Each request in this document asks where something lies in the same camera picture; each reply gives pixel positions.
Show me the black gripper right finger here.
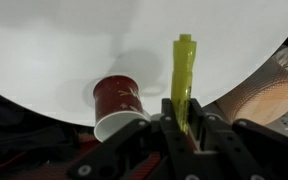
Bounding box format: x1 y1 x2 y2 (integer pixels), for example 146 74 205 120
189 99 266 180

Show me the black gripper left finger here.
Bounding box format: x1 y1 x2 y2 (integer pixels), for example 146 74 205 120
161 99 201 180

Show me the yellow highlighter marker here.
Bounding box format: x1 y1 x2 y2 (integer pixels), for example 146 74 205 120
171 34 197 132

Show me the beige round pouf stool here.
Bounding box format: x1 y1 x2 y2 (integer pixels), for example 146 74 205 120
216 61 288 125

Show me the red and white mug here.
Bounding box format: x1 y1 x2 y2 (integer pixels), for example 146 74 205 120
93 75 149 142

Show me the black jacket on sofa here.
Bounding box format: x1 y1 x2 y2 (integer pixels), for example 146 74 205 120
0 96 78 164

